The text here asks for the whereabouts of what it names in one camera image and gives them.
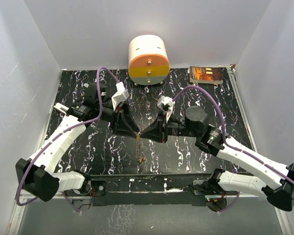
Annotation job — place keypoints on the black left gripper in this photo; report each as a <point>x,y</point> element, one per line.
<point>121,118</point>

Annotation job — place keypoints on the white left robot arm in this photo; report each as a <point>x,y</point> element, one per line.
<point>36,174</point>

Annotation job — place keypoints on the round three-drawer mini cabinet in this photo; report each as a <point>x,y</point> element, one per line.
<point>148,63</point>

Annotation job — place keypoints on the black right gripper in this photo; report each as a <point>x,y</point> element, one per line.
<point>154,131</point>

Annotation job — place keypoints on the white rectangular eraser block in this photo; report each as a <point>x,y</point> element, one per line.
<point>61,108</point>

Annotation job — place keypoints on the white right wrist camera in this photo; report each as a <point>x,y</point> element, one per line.
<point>166,104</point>

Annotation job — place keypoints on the orange brown book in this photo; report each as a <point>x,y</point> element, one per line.
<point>206,75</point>

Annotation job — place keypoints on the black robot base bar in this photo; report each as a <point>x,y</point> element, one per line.
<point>154,189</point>

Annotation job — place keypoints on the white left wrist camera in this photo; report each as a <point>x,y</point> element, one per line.
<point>120,96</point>

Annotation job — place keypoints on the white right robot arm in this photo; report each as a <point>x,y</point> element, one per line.
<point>266,178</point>

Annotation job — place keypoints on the aluminium frame rail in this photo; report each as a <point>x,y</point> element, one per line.
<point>233,82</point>

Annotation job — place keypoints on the yellow key tag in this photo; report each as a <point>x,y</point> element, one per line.
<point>141,160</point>

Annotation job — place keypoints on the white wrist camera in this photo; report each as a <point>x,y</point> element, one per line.
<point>166,104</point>
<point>120,96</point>

